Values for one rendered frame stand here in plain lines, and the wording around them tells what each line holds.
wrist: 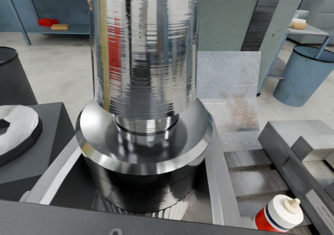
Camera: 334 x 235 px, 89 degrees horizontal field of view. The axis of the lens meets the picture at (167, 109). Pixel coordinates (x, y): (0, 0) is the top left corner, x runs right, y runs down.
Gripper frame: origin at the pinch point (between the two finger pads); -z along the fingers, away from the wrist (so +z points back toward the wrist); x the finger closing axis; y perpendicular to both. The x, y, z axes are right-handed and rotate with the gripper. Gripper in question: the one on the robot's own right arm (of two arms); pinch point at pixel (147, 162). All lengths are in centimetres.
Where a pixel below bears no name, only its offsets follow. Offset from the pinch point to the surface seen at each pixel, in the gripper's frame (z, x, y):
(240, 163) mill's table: -20.3, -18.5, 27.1
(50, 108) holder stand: -12.4, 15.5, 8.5
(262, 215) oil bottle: -7.5, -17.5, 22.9
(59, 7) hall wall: -381, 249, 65
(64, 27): -328, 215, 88
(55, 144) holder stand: -6.9, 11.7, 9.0
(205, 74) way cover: -44.4, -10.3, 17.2
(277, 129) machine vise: -25.7, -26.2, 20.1
